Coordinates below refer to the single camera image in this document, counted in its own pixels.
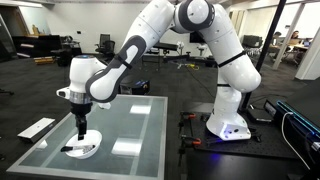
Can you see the black mounting base plate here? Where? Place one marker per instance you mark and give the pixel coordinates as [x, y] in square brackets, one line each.
[266, 143]

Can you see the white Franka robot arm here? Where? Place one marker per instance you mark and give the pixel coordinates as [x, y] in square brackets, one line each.
[233, 66]

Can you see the black flat device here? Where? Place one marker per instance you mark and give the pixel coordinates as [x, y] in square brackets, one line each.
[263, 111]

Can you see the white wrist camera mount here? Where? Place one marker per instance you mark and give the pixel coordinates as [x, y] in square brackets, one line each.
[63, 92]

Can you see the black box with blue light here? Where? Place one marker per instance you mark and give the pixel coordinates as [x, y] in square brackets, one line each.
[140, 86]

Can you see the black and white marker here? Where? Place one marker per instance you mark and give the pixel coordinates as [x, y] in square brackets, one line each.
[71, 148]

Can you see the black vertical pole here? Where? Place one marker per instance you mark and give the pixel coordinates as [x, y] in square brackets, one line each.
[263, 53]

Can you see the black wall monitor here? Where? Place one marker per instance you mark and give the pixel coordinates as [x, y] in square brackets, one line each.
[193, 37]

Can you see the white flat box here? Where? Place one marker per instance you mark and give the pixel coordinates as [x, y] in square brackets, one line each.
[36, 129]

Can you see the seated person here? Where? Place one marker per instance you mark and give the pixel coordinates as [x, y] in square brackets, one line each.
[294, 35]

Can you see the black desk with clutter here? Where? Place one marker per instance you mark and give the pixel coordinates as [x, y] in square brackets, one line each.
[36, 45]

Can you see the black office chair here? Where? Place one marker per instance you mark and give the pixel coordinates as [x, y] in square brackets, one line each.
[107, 50]
[103, 38]

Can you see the black box blue light strip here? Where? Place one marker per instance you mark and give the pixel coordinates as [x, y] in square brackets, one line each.
[298, 118]

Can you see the white bowl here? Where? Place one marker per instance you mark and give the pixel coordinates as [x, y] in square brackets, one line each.
[87, 146]

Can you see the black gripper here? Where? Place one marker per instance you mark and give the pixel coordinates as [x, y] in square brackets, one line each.
[81, 108]

